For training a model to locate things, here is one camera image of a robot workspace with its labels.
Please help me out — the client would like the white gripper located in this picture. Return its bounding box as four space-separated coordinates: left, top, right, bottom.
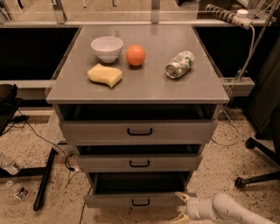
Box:
173 192 214 224

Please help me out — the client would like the grey bottom drawer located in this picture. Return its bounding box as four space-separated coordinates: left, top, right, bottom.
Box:
84 171 193 208

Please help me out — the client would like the grey drawer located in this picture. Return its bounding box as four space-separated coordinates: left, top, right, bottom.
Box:
84 171 193 208
76 154 202 172
60 120 217 146

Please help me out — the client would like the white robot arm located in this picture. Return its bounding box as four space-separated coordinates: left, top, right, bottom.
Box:
173 192 276 224

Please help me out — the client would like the grey middle drawer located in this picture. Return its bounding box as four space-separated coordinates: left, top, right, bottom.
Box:
76 154 202 172

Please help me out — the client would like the grey top drawer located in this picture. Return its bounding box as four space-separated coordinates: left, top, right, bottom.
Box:
60 120 217 146

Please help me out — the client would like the grey drawer cabinet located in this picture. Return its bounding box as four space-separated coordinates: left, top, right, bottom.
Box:
45 24 231 193

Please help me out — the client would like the black office chair base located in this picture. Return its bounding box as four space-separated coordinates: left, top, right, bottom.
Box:
234 136 280 190

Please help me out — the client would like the crushed soda can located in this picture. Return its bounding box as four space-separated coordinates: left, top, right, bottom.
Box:
165 51 195 79

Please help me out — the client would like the black stand leg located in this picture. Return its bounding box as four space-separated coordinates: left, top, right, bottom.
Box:
0 147 58 212

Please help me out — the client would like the yellow sponge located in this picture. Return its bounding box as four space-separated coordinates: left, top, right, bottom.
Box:
87 63 123 88

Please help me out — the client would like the orange fruit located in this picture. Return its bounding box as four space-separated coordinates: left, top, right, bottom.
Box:
126 45 146 67

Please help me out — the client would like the small floor litter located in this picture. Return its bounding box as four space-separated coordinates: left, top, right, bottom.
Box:
5 180 29 200

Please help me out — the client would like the white bowl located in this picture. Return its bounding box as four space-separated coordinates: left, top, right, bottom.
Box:
91 36 123 63

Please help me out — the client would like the plastic water bottle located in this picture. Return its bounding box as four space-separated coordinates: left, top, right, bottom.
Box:
0 153 20 175

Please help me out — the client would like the white power strip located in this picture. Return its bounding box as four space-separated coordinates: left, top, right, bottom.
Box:
206 4 253 29

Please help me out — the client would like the white cable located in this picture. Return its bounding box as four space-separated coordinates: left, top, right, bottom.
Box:
210 25 257 147

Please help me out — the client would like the black floor cable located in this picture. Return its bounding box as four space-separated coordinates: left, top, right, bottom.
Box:
8 108 91 224

